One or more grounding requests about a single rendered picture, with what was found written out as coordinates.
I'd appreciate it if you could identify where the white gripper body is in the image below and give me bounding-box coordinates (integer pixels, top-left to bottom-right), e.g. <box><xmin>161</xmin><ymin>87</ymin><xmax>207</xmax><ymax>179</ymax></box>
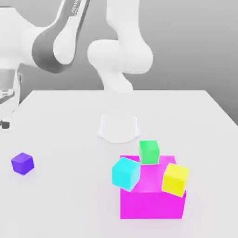
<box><xmin>0</xmin><ymin>89</ymin><xmax>20</xmax><ymax>120</ymax></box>

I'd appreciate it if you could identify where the small purple cube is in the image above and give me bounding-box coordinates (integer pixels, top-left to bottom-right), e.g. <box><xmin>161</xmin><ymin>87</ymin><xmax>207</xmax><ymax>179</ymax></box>
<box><xmin>11</xmin><ymin>152</ymin><xmax>35</xmax><ymax>176</ymax></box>

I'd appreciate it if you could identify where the small cyan cube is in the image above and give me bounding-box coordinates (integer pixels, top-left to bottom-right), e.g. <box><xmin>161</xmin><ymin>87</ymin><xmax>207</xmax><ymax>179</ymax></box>
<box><xmin>112</xmin><ymin>156</ymin><xmax>141</xmax><ymax>192</ymax></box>

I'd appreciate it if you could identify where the small green cube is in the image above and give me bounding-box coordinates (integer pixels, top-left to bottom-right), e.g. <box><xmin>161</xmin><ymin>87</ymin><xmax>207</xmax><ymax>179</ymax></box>
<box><xmin>139</xmin><ymin>140</ymin><xmax>160</xmax><ymax>165</ymax></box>

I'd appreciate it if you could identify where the small yellow cube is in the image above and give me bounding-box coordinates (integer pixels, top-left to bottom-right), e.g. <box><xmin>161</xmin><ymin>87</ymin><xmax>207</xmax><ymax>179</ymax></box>
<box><xmin>161</xmin><ymin>163</ymin><xmax>190</xmax><ymax>198</ymax></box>

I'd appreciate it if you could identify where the large magenta box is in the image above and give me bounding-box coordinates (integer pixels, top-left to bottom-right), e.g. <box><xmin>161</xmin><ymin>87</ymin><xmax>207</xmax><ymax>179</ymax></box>
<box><xmin>119</xmin><ymin>155</ymin><xmax>187</xmax><ymax>219</ymax></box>

